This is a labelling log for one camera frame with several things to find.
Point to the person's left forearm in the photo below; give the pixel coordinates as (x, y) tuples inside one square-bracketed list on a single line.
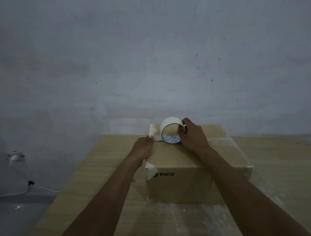
[(102, 204)]

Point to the person's right forearm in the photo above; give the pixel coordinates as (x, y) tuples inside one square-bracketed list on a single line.
[(252, 199)]

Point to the person's right hand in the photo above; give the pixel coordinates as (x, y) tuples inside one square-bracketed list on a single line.
[(194, 141)]

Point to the brown cardboard box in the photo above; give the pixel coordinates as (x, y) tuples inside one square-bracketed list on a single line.
[(182, 180)]

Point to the clear tape roll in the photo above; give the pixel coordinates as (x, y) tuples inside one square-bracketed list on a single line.
[(170, 128)]

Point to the person's left hand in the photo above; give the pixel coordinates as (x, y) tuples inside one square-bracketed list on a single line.
[(143, 149)]

